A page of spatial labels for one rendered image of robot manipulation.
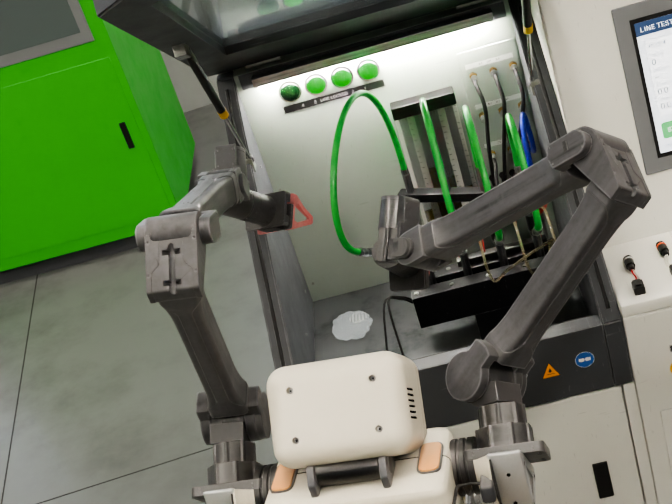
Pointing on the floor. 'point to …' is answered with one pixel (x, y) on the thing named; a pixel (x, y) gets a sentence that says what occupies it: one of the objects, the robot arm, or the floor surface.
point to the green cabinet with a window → (81, 137)
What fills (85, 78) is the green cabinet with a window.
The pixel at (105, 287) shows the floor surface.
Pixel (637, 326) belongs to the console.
